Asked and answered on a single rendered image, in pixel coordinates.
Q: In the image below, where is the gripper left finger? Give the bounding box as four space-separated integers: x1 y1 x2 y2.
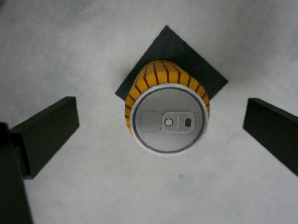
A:
0 96 80 224

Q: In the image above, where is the yellow drink can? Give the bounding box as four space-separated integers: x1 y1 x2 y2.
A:
124 60 210 157

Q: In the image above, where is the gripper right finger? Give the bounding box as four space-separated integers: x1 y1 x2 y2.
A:
243 98 298 177

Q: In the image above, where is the dark grey square slate coaster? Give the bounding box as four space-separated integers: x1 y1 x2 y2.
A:
115 25 228 102

